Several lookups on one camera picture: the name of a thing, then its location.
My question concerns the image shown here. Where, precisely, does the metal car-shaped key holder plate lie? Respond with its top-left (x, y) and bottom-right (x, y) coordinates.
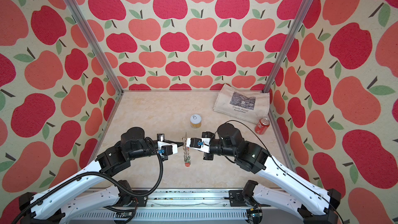
top-left (182, 133), bottom-right (191, 167)

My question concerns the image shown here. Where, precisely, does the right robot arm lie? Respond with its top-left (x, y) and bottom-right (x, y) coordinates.
top-left (187, 122), bottom-right (343, 224)

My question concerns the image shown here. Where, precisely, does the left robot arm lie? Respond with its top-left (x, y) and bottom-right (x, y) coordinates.
top-left (12, 127), bottom-right (184, 224)

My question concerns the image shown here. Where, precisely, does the small round tin can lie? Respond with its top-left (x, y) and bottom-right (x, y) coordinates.
top-left (190, 114), bottom-right (202, 129)

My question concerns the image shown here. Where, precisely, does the beige canvas tote bag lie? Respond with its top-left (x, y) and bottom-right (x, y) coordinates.
top-left (213, 85), bottom-right (270, 124)

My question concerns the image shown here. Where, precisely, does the red soda can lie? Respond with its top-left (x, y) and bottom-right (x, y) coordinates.
top-left (255, 117), bottom-right (271, 135)

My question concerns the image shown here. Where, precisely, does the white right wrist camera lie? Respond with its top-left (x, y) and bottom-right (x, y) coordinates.
top-left (187, 138), bottom-right (211, 153)

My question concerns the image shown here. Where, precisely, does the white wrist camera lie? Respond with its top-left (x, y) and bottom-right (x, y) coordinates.
top-left (157, 141), bottom-right (178, 156)
top-left (187, 138), bottom-right (211, 153)

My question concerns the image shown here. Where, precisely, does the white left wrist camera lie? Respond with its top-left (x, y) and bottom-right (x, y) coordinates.
top-left (157, 141), bottom-right (178, 156)

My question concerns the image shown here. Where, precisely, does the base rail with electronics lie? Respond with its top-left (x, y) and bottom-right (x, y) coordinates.
top-left (69, 188), bottom-right (263, 224)

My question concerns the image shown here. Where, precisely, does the aluminium corner post left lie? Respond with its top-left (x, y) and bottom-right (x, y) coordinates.
top-left (63, 0), bottom-right (123, 96)

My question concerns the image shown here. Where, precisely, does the aluminium corner post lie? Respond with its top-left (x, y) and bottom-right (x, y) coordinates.
top-left (262, 0), bottom-right (313, 93)
top-left (63, 0), bottom-right (123, 96)

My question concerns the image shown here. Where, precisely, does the aluminium corner post right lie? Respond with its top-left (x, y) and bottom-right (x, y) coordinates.
top-left (262, 0), bottom-right (313, 93)

